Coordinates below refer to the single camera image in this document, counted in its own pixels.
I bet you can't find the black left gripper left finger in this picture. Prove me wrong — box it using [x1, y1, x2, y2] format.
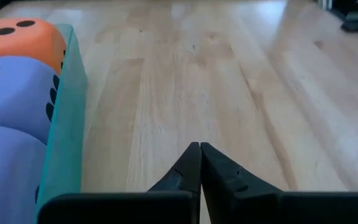
[37, 142, 202, 224]

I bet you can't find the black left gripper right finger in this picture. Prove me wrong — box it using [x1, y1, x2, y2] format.
[200, 142, 358, 224]

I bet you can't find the large purple foam die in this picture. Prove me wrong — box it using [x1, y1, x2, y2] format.
[0, 55, 61, 146]
[0, 124, 48, 224]

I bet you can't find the large orange foam die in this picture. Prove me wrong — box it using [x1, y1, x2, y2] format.
[0, 17, 67, 75]

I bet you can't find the teal translucent plastic bin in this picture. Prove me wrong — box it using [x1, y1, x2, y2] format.
[35, 24, 89, 223]

